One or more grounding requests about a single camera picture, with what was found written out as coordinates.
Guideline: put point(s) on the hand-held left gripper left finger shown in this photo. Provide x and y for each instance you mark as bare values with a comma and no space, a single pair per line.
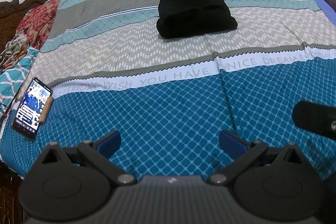
109,143

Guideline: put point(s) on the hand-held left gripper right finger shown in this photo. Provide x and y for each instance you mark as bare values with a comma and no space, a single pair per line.
231,143

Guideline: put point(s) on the multicolour floral cloth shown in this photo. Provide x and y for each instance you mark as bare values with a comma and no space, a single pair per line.
13,49

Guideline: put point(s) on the small wooden stick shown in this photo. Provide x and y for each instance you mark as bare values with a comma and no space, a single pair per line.
46,111

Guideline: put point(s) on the carved wooden headboard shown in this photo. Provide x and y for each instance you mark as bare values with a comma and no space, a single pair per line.
13,14

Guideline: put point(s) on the black pants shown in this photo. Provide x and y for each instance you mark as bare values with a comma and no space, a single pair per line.
195,11

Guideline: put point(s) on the teal white patterned pillow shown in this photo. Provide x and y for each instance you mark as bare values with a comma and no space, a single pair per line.
15,74

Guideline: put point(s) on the red floral blanket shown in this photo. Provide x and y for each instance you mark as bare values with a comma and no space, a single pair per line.
42,14

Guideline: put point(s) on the patterned teal grey bedsheet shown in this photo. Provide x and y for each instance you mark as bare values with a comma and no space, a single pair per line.
170,108

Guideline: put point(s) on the smartphone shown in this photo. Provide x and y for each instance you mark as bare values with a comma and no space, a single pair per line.
31,108

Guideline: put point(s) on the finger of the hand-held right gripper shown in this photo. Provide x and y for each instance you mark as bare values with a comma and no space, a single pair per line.
312,117

